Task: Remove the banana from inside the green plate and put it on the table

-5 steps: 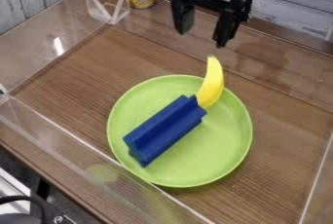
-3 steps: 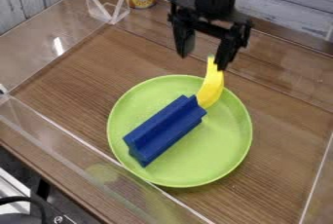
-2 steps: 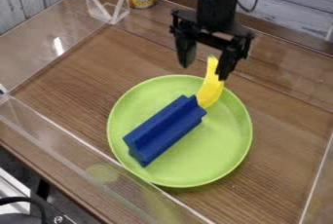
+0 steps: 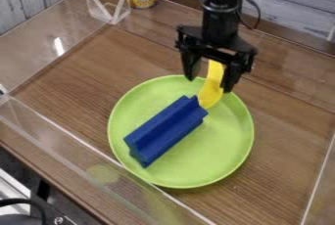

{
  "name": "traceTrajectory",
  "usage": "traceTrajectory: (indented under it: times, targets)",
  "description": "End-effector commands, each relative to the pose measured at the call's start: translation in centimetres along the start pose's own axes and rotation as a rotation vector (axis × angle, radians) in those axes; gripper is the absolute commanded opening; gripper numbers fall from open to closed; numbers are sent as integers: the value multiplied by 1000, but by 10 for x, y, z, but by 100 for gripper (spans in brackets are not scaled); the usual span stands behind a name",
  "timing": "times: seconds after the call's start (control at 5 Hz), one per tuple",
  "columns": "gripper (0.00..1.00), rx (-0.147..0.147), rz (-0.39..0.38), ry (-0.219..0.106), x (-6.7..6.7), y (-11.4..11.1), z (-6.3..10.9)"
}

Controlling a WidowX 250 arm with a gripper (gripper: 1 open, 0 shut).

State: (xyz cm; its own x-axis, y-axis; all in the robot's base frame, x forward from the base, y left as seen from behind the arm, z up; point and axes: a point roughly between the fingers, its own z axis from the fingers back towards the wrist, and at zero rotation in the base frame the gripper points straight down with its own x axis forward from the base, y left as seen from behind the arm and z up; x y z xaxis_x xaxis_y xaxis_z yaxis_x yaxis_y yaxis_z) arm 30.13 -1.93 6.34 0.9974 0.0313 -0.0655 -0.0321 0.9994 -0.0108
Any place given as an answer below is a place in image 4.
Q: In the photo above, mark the blue plastic block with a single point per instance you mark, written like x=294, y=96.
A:
x=162, y=131

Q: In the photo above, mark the black metal bracket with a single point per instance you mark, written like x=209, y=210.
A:
x=58, y=211

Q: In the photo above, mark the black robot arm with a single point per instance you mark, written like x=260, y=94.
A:
x=217, y=42

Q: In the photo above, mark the green round plate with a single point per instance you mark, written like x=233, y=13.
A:
x=209, y=154

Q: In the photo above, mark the yellow banana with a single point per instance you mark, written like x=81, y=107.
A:
x=212, y=92

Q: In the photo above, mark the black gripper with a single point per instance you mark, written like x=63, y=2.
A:
x=193, y=48

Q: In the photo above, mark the clear acrylic enclosure wall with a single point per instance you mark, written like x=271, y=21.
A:
x=79, y=55

